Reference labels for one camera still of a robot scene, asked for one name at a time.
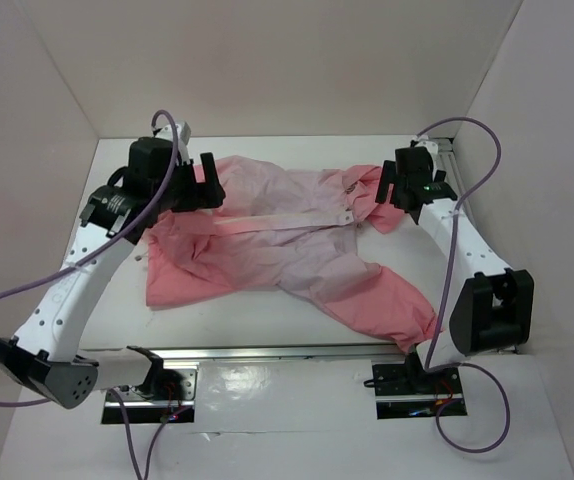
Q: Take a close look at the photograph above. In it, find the pink zip-up jacket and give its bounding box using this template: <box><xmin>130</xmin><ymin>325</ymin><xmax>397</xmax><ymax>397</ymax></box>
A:
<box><xmin>145</xmin><ymin>156</ymin><xmax>437</xmax><ymax>350</ymax></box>

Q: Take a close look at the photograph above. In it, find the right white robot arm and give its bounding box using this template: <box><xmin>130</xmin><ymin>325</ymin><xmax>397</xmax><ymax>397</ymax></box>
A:
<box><xmin>376</xmin><ymin>144</ymin><xmax>534</xmax><ymax>393</ymax></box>

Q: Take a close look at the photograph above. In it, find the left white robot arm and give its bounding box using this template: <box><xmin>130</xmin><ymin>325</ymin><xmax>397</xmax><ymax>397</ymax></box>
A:
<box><xmin>0</xmin><ymin>136</ymin><xmax>225</xmax><ymax>409</ymax></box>

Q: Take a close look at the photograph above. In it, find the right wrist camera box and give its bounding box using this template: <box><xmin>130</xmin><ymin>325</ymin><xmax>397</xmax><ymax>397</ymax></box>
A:
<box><xmin>410</xmin><ymin>138</ymin><xmax>439</xmax><ymax>157</ymax></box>

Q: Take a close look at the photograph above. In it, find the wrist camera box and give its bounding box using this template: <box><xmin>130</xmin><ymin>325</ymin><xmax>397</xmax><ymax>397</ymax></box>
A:
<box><xmin>410</xmin><ymin>138</ymin><xmax>439</xmax><ymax>157</ymax></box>
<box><xmin>154</xmin><ymin>121</ymin><xmax>192</xmax><ymax>149</ymax></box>

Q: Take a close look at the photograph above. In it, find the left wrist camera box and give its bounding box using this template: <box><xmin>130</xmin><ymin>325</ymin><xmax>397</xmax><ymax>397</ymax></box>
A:
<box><xmin>154</xmin><ymin>121</ymin><xmax>192</xmax><ymax>149</ymax></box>

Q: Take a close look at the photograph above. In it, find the front aluminium rail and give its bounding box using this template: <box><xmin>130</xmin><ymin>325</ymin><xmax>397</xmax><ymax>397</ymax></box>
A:
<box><xmin>150</xmin><ymin>343</ymin><xmax>403</xmax><ymax>361</ymax></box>

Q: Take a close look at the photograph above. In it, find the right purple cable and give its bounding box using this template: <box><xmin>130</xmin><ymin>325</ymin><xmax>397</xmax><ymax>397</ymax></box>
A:
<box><xmin>414</xmin><ymin>116</ymin><xmax>513</xmax><ymax>454</ymax></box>

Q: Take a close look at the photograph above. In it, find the purple cable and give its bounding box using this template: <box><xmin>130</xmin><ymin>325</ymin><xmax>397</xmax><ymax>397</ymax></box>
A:
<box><xmin>0</xmin><ymin>109</ymin><xmax>183</xmax><ymax>480</ymax></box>
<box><xmin>414</xmin><ymin>116</ymin><xmax>513</xmax><ymax>454</ymax></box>

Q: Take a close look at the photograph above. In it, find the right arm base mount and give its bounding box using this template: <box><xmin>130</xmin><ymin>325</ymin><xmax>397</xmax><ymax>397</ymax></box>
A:
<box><xmin>363</xmin><ymin>363</ymin><xmax>467</xmax><ymax>420</ymax></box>

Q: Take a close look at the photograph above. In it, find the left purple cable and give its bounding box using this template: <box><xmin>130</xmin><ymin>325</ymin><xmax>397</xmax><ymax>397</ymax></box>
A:
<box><xmin>0</xmin><ymin>109</ymin><xmax>183</xmax><ymax>480</ymax></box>

